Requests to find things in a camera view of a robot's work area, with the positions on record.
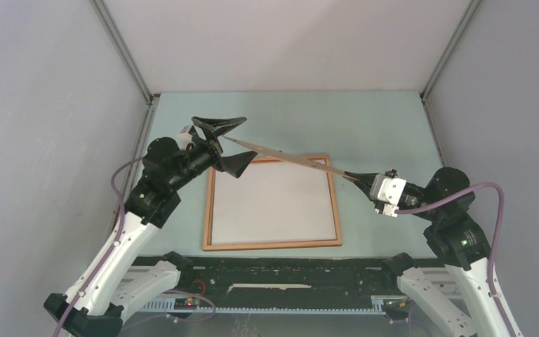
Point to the aluminium corner post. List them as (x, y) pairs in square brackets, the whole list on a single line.
[(457, 34), (110, 26)]

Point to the left aluminium corner post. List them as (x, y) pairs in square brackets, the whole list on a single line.
[(110, 26)]

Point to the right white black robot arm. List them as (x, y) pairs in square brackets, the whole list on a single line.
[(456, 239)]

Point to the sunset photo print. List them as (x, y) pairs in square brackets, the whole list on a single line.
[(274, 204)]

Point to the aluminium rail with cable duct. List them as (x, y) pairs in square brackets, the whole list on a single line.
[(430, 289)]

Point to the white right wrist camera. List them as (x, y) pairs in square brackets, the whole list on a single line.
[(386, 192)]

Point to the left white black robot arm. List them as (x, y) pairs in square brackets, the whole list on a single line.
[(99, 303)]

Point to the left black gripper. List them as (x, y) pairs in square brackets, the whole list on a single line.
[(234, 164)]

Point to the right aluminium corner post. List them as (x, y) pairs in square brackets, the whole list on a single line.
[(457, 34)]

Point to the brown cardboard backing board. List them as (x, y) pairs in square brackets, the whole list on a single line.
[(291, 158)]

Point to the wooden picture frame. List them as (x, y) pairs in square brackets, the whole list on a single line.
[(274, 246)]

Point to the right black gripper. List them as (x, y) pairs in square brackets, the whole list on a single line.
[(366, 177)]

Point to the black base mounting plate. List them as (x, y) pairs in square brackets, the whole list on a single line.
[(290, 283)]

